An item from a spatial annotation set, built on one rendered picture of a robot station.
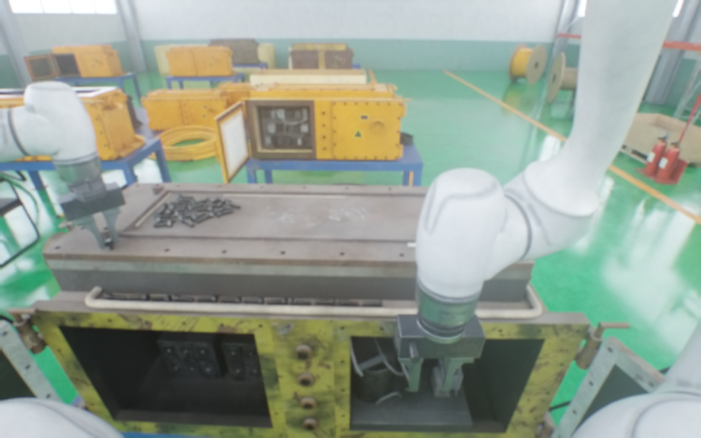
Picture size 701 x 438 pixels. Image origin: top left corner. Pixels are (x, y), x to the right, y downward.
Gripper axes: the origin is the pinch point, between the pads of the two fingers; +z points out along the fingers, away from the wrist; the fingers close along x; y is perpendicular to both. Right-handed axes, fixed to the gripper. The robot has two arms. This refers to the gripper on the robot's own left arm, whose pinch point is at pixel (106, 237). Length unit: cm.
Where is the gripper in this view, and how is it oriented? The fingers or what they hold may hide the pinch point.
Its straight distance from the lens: 109.9
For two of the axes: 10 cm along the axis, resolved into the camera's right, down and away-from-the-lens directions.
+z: -0.1, 8.7, 5.0
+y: -6.9, -3.6, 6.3
